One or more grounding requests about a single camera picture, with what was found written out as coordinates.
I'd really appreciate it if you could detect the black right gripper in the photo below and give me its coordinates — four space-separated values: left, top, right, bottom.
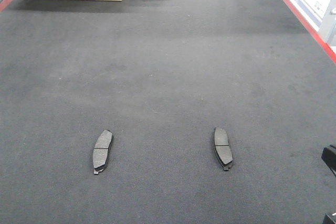
321 144 336 224

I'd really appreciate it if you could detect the grey brake pad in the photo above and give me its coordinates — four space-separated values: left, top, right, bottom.
92 130 114 175
213 127 233 171

